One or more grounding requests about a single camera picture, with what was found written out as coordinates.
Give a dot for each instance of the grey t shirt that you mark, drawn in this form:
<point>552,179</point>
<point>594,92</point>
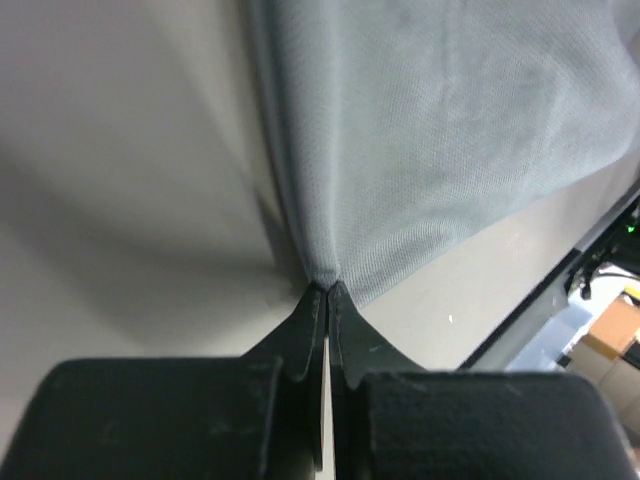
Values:
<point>398,129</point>

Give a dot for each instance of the cardboard box in background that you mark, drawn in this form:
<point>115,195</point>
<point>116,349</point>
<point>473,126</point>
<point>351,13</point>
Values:
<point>614,332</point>

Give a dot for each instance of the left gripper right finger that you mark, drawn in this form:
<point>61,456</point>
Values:
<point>392,419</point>

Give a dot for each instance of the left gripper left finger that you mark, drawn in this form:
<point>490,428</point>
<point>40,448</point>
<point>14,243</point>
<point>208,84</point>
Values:
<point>256,416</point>

